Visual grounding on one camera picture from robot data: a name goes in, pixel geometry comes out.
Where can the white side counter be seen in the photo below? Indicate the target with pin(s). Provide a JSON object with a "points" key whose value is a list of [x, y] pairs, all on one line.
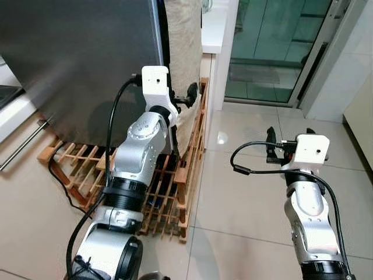
{"points": [[214, 29]]}

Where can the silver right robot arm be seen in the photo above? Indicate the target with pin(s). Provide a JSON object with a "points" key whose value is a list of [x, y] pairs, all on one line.
{"points": [[309, 216]]}

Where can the clear glass jar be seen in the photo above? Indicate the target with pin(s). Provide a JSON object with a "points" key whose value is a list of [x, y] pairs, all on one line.
{"points": [[207, 6]]}

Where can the wooden wine rack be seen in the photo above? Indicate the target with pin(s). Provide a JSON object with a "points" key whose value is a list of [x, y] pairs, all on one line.
{"points": [[175, 198]]}

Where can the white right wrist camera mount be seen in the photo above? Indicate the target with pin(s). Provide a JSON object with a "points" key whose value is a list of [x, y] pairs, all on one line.
{"points": [[312, 150]]}

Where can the beige hanging towel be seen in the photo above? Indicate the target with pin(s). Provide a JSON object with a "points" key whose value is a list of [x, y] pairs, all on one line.
{"points": [[183, 46]]}

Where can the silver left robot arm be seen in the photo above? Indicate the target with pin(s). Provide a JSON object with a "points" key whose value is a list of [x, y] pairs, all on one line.
{"points": [[137, 146]]}

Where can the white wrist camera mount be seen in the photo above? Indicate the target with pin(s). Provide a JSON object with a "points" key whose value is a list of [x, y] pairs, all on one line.
{"points": [[154, 81], [312, 150]]}

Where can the glass sliding door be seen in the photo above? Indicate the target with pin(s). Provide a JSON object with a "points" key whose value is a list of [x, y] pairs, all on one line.
{"points": [[274, 46]]}

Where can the white kitchen counter cabinet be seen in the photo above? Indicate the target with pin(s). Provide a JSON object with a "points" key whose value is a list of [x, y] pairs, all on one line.
{"points": [[17, 119]]}

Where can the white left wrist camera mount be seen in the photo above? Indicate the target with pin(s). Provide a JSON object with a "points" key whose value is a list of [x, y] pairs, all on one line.
{"points": [[154, 81]]}

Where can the beige glossy cabinet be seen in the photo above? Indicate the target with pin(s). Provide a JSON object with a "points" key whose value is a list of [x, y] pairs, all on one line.
{"points": [[361, 122]]}

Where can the steel mini fridge door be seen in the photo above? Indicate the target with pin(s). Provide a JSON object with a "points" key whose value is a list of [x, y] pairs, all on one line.
{"points": [[76, 52]]}

